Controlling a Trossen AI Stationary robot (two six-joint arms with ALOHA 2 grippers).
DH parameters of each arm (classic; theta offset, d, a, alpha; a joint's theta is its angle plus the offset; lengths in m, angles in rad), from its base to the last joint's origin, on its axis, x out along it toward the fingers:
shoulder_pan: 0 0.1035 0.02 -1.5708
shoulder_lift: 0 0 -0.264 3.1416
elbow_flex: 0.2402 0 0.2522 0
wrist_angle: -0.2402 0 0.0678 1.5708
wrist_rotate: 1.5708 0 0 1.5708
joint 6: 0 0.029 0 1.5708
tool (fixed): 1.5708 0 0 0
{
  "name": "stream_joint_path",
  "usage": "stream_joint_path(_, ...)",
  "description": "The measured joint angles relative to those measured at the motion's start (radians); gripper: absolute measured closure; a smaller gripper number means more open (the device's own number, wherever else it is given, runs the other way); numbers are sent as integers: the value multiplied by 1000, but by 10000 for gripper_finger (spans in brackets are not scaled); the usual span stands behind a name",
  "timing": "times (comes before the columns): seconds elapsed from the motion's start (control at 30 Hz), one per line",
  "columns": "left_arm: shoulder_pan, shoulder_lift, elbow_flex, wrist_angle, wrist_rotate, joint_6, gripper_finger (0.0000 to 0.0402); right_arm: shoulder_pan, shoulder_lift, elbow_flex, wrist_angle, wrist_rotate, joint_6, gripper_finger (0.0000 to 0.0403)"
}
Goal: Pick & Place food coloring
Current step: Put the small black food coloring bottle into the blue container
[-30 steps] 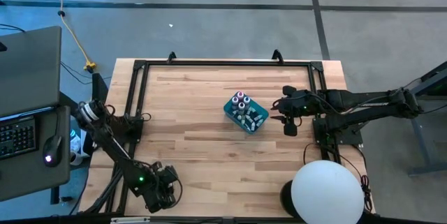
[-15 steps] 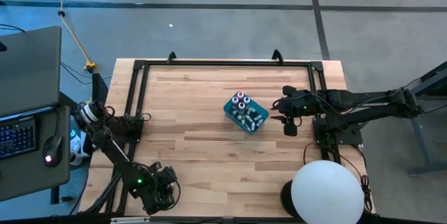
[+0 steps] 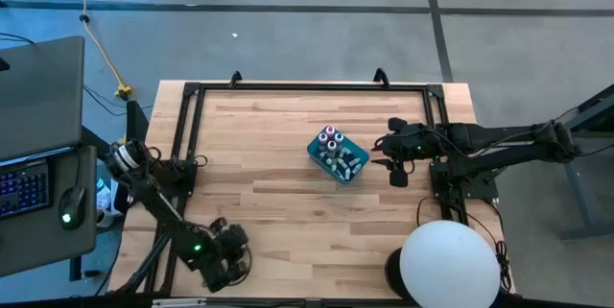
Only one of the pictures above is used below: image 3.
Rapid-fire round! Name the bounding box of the grey side desk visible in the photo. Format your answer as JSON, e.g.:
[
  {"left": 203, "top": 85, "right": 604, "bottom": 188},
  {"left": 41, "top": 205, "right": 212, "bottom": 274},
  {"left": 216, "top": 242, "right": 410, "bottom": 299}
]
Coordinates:
[{"left": 0, "top": 143, "right": 99, "bottom": 279}]

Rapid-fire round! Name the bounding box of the white mug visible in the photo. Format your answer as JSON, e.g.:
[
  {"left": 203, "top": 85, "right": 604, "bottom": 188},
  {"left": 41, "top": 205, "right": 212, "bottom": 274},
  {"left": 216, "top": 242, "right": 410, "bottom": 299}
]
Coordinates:
[{"left": 95, "top": 206, "right": 115, "bottom": 229}]

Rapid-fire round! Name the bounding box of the black computer mouse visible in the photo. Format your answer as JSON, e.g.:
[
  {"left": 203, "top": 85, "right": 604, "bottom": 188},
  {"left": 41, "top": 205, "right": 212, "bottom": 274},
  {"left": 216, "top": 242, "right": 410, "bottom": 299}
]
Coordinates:
[{"left": 58, "top": 185, "right": 87, "bottom": 231}]

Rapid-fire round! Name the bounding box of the clear drink bottle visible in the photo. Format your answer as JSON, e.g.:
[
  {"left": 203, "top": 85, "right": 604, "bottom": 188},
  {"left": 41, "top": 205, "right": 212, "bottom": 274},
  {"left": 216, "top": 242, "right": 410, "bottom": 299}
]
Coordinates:
[{"left": 94, "top": 177, "right": 112, "bottom": 208}]

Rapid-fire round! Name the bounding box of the black lamp cable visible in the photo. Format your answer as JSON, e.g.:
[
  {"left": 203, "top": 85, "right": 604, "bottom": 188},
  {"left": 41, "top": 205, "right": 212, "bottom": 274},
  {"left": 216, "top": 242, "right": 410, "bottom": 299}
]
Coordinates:
[{"left": 414, "top": 196, "right": 513, "bottom": 295}]

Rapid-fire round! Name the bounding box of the grey metal cart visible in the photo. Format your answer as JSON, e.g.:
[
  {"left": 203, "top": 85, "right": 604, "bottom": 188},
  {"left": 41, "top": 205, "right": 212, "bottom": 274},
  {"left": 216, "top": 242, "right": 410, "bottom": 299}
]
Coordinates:
[{"left": 555, "top": 83, "right": 614, "bottom": 243}]

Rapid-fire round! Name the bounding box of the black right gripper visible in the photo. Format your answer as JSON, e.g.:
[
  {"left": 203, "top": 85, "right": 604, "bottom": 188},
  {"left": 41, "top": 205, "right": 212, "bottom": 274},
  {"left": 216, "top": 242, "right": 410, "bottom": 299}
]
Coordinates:
[{"left": 371, "top": 118, "right": 437, "bottom": 169}]

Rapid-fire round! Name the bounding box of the blue plastic bin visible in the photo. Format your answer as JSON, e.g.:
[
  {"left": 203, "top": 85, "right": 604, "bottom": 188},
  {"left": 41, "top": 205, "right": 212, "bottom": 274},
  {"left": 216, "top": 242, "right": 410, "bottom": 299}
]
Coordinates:
[{"left": 306, "top": 124, "right": 371, "bottom": 186}]

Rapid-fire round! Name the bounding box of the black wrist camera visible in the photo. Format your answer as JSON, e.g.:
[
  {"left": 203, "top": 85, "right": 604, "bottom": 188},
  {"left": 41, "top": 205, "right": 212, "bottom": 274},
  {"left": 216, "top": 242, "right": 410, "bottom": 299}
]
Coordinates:
[
  {"left": 208, "top": 216, "right": 250, "bottom": 254},
  {"left": 389, "top": 167, "right": 410, "bottom": 189}
]

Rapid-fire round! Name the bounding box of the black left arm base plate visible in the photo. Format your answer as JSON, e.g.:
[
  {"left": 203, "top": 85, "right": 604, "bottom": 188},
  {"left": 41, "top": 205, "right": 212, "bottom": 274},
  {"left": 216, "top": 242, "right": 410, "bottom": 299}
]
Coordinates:
[{"left": 143, "top": 157, "right": 199, "bottom": 199}]

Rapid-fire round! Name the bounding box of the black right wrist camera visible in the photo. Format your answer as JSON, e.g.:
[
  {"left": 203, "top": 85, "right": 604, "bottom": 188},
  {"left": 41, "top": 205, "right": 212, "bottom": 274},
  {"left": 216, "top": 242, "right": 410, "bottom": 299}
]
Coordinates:
[{"left": 389, "top": 167, "right": 410, "bottom": 189}]

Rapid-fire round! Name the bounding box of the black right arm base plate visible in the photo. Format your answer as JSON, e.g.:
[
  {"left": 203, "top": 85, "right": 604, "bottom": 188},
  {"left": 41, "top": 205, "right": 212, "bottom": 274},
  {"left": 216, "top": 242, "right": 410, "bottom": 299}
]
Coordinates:
[{"left": 430, "top": 161, "right": 500, "bottom": 202}]

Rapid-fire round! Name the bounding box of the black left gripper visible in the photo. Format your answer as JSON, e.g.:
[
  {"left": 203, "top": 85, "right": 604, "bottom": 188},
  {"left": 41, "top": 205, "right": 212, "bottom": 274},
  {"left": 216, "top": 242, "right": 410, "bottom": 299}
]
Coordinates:
[{"left": 204, "top": 248, "right": 250, "bottom": 295}]

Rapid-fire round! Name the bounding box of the black backlit keyboard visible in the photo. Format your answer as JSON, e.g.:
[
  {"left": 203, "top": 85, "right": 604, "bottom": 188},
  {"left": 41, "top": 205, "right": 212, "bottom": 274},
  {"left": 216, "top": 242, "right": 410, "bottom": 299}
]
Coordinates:
[{"left": 0, "top": 158, "right": 52, "bottom": 222}]

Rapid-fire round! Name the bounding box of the yellow power cable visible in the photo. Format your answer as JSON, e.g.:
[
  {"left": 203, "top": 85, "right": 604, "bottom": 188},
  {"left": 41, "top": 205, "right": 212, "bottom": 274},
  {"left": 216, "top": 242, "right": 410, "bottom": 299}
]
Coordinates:
[{"left": 66, "top": 0, "right": 134, "bottom": 102}]

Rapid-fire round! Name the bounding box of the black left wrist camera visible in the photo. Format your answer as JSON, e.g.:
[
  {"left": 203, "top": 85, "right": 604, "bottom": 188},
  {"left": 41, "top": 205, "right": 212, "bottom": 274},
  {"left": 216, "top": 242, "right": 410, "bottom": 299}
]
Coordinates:
[{"left": 208, "top": 216, "right": 250, "bottom": 254}]

